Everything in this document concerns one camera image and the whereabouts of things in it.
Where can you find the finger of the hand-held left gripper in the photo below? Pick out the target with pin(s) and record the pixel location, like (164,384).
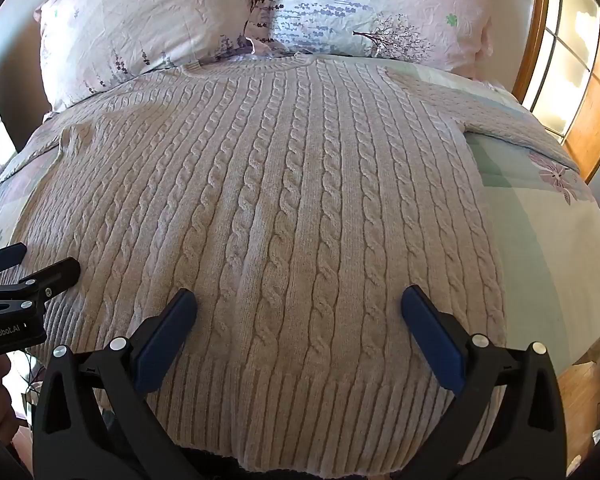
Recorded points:
(6,256)
(55,275)

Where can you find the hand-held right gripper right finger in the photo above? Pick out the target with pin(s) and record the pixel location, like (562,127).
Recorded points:
(434,338)

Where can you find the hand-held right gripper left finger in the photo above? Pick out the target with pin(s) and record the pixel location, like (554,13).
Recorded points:
(163,338)

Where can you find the pastel floral bed sheet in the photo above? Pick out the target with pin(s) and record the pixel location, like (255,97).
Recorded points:
(535,230)

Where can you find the pink floral pillow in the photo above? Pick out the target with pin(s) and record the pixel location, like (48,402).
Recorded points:
(135,25)

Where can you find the wooden framed window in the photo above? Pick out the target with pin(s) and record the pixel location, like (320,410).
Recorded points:
(575,65)

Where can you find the wooden headboard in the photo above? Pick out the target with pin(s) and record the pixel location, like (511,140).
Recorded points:
(531,35)

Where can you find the pink tree print pillow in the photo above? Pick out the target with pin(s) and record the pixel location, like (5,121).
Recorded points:
(375,7)

